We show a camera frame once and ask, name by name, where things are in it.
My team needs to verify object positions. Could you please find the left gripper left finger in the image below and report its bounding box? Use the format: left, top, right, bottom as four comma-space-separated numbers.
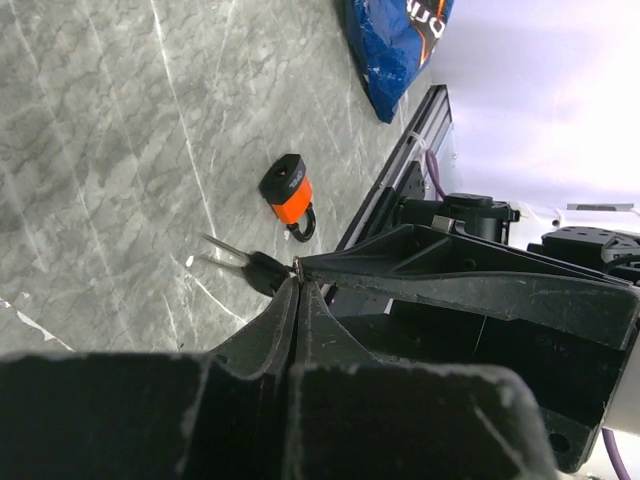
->
1, 279, 299, 479

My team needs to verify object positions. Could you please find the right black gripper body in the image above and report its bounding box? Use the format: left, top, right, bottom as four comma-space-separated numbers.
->
326, 289, 630, 473

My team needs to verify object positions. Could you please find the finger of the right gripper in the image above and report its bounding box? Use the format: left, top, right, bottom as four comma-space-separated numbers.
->
298, 224, 639, 350

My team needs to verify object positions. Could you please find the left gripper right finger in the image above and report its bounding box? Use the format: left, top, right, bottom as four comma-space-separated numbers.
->
289, 283, 557, 479

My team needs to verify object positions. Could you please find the black key bunch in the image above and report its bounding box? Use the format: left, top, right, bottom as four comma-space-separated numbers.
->
199, 233, 294, 297

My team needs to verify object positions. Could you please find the orange black padlock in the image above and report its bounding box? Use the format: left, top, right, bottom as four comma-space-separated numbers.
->
258, 153, 316, 243

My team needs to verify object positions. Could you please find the blue Doritos chip bag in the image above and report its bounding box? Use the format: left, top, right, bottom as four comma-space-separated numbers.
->
344, 0, 455, 124

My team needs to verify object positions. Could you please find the aluminium frame rail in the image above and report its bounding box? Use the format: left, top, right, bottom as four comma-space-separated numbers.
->
337, 85, 456, 250

